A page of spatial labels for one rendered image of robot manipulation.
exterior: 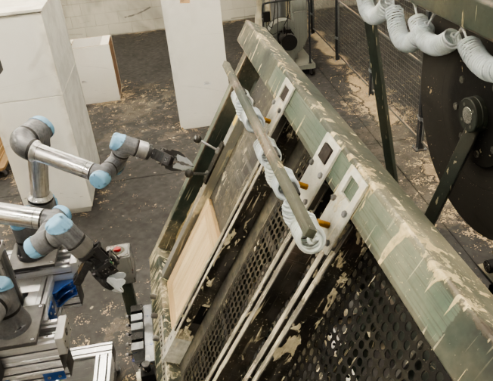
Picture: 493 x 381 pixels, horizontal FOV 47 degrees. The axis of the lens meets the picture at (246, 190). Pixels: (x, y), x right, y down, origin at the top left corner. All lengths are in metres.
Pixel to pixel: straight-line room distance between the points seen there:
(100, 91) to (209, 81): 1.80
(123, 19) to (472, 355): 9.88
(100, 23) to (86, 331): 7.38
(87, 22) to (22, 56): 6.00
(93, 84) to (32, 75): 2.84
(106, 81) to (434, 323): 6.68
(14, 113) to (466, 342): 4.23
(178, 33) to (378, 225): 4.99
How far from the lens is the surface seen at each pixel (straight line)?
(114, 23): 10.53
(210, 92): 6.21
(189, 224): 2.57
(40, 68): 4.63
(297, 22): 7.61
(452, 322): 0.96
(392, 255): 1.11
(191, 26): 5.99
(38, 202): 2.81
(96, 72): 7.39
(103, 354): 3.42
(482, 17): 1.70
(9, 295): 2.37
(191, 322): 2.20
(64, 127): 4.78
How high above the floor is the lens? 2.59
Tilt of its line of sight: 31 degrees down
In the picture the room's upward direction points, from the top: 6 degrees counter-clockwise
